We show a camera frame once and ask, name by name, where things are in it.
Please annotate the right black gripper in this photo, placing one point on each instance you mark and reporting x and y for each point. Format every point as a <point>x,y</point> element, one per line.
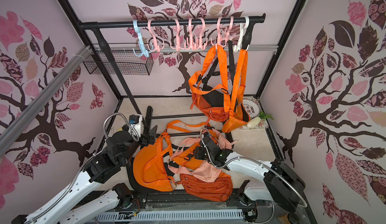
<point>205,151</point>

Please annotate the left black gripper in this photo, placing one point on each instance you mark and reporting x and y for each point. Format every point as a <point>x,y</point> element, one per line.
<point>146,141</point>

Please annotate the peach pink bag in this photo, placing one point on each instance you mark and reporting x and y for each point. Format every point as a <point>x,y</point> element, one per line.
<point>206,172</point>

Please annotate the dark orange waist bag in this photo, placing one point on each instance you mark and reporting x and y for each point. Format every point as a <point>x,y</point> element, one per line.
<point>218,191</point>

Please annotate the dark orange strapped bag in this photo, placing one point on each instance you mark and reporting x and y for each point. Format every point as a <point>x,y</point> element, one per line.
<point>220,83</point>

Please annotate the bright orange sling bag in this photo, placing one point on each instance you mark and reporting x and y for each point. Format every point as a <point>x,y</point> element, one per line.
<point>237,114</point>

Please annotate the light blue plastic hook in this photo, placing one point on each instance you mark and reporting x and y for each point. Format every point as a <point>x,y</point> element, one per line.
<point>144,51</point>

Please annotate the pink plastic hook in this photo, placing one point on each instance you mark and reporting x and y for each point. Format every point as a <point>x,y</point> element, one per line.
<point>219,39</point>
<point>228,35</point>
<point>153,45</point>
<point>199,42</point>
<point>177,28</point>
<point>190,44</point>

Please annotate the white plastic hook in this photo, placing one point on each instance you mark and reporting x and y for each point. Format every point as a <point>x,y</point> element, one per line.
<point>243,27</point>

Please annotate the left metal flex conduit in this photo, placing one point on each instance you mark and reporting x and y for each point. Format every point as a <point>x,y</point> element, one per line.
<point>90,163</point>

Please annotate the metal flex conduit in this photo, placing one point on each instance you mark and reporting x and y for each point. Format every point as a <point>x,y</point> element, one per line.
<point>256,166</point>
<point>90,163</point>

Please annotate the right metal flex conduit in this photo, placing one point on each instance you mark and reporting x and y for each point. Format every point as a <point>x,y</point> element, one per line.
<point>256,166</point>

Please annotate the white toy radish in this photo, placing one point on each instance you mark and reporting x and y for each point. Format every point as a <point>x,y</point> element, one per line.
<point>254,122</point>

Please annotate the floral cloth mat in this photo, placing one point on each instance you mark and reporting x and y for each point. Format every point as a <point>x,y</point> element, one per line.
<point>263,124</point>

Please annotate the round plate with characters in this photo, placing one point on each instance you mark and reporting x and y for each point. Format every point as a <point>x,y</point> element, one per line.
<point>252,107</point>

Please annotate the black clothes rack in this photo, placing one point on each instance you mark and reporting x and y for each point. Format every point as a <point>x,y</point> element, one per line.
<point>96,27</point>

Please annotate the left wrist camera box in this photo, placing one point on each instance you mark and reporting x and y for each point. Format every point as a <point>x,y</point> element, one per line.
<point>135,127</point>

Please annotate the orange backpack with straps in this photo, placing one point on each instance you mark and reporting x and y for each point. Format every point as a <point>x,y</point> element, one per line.
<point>149,168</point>

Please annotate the white perforated cable tray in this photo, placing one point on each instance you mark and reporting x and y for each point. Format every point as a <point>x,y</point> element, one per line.
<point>182,215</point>

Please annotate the black wire basket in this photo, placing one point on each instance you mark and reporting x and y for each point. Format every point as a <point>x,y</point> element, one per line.
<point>126,57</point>

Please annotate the grey aluminium rail left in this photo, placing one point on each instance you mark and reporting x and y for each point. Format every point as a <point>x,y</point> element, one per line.
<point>11,133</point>

